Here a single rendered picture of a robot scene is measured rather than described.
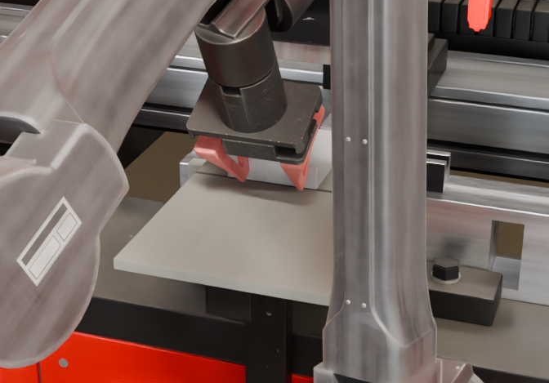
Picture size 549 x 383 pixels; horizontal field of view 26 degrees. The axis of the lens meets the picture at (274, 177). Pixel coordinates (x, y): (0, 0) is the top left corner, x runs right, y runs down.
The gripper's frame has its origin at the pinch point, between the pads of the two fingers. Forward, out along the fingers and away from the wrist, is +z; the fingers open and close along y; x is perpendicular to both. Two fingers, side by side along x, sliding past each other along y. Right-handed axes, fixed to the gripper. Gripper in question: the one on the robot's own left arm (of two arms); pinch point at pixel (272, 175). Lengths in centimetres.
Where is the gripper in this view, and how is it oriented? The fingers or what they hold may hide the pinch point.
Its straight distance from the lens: 106.1
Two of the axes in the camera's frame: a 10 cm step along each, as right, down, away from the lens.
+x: -3.1, 7.7, -5.5
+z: 1.7, 6.2, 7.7
